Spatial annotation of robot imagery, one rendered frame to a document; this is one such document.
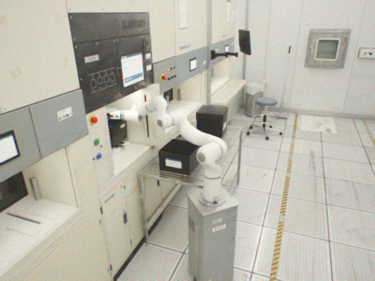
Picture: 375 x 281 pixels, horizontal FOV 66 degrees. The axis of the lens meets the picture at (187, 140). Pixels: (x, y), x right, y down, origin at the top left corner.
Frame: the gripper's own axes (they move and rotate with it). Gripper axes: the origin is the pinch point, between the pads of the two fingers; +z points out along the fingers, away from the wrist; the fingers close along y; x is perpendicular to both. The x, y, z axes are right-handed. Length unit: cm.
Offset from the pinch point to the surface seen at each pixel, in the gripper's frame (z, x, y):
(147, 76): -31.5, 29.7, 15.6
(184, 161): -71, -31, -6
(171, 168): -59, -39, -5
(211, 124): -69, -29, 76
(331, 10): -186, 76, 423
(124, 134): -10.2, -19.9, 6.1
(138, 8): -31, 80, 11
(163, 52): -31, 44, 51
